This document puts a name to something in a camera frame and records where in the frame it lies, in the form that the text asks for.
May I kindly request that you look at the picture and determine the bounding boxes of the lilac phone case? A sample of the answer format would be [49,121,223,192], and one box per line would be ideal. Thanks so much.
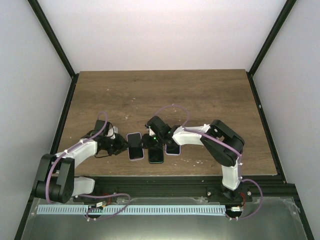
[165,143,182,157]

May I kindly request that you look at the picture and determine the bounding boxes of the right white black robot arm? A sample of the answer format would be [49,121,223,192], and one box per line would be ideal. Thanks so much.
[139,115,245,202]

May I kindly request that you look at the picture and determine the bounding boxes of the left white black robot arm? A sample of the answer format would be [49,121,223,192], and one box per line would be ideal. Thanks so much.
[31,120,128,204]

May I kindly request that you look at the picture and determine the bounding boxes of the grey metal sheet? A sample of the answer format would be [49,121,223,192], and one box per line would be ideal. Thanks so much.
[21,197,307,240]

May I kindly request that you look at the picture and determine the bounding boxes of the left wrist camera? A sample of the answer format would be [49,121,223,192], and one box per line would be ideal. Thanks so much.
[107,126,118,139]

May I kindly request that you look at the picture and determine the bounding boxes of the light blue slotted cable duct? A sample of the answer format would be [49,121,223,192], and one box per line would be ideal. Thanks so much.
[36,204,226,216]

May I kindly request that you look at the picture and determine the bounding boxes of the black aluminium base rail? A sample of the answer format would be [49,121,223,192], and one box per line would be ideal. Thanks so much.
[72,176,296,203]

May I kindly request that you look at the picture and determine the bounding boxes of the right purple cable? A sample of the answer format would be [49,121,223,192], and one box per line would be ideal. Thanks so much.
[156,104,263,220]

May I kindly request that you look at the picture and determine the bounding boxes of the left black frame post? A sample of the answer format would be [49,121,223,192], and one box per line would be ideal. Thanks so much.
[26,0,76,80]

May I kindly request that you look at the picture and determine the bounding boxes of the black frame post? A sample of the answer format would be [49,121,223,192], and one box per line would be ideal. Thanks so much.
[246,0,298,78]
[26,0,76,80]

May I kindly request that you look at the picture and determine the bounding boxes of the right black frame post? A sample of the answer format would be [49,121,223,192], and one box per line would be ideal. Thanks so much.
[246,0,298,78]

